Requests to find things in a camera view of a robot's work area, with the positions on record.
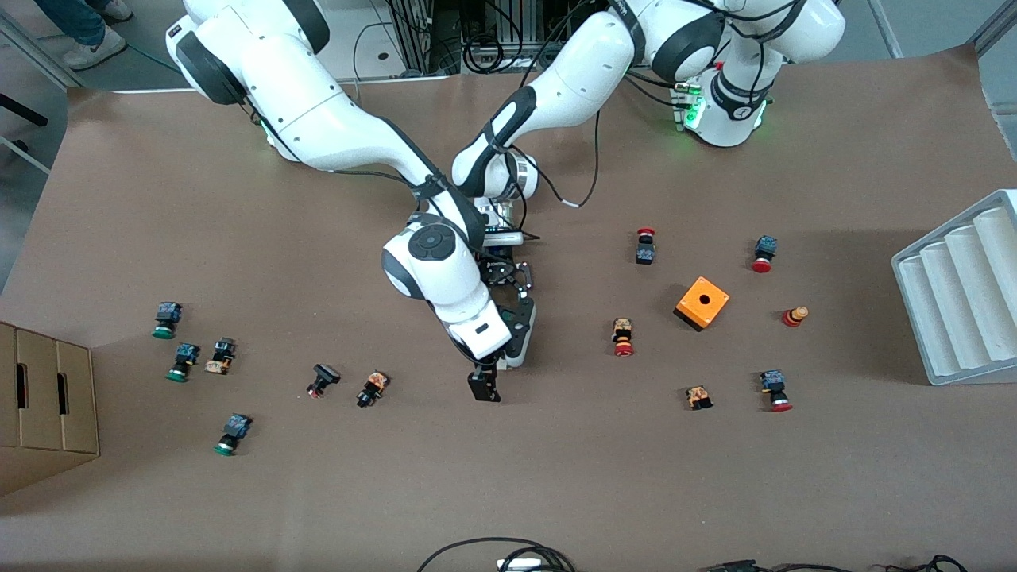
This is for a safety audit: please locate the blue jeans leg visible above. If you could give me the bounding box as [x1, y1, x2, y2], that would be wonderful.
[32, 0, 108, 47]

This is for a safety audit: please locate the black metal bar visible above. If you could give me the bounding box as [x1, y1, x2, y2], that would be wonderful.
[0, 93, 50, 128]

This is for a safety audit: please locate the aluminium frame bar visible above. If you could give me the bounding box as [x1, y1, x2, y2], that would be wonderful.
[965, 0, 1017, 56]
[0, 8, 72, 90]

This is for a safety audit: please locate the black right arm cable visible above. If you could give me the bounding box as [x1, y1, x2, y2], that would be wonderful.
[330, 163, 430, 187]

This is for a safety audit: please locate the grey metal bar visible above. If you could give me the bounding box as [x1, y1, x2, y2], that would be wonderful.
[0, 133, 53, 176]

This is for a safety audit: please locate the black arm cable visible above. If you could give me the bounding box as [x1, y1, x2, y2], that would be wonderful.
[330, 163, 430, 187]
[520, 111, 602, 209]

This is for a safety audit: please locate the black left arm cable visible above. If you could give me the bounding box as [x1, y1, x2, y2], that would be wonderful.
[520, 111, 602, 209]

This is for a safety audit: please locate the black pushbutton orange contact block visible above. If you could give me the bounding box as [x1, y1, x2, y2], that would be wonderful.
[355, 370, 390, 409]

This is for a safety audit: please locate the grey white ribbed tray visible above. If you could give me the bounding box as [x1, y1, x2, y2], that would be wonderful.
[891, 189, 1017, 387]

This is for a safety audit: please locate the red mushroom pushbutton blue block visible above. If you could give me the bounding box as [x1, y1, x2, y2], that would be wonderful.
[760, 369, 794, 413]

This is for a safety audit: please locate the black red pushbutton head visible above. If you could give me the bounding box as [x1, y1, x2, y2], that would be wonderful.
[306, 363, 342, 399]

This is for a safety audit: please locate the brown cardboard box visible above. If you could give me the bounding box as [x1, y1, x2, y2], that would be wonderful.
[0, 322, 100, 497]

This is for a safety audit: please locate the green pushbutton blue contact block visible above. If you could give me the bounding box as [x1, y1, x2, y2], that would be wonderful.
[165, 342, 201, 383]
[152, 301, 184, 340]
[213, 413, 253, 457]

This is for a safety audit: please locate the orange button enclosure box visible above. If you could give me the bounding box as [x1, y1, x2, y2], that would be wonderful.
[673, 276, 731, 333]

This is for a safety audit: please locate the black equipment rack with cables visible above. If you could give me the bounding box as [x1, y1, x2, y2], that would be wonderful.
[389, 0, 636, 76]

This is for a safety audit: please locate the black looped floor cable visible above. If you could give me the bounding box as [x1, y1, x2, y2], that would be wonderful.
[417, 538, 577, 572]

